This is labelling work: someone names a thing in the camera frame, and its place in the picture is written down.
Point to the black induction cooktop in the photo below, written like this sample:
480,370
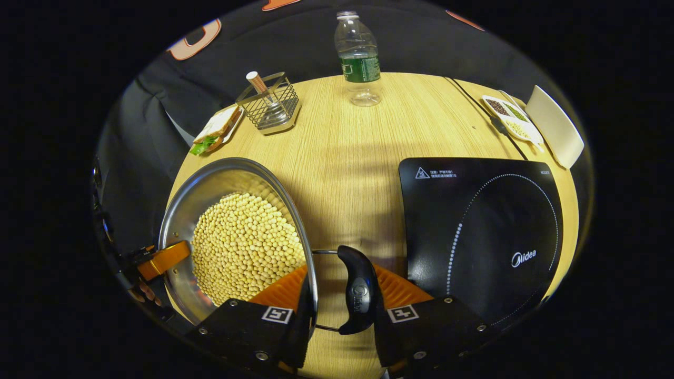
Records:
474,237

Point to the sandwich with green lettuce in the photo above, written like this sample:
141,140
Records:
216,129

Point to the clear plastic bottle green label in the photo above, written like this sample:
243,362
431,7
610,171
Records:
360,68

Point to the tan cylindrical stick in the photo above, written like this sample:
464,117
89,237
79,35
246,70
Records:
258,83

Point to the white toaster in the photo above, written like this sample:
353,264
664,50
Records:
555,126

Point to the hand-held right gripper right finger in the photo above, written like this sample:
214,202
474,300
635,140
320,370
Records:
421,337

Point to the white divided dish with beans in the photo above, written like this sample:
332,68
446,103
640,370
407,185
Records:
513,123

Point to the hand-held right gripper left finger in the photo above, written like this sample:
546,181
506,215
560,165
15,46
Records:
297,337

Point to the pile of yellow soybeans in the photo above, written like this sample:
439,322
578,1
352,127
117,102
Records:
242,247

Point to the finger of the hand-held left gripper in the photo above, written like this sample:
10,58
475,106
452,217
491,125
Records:
164,260

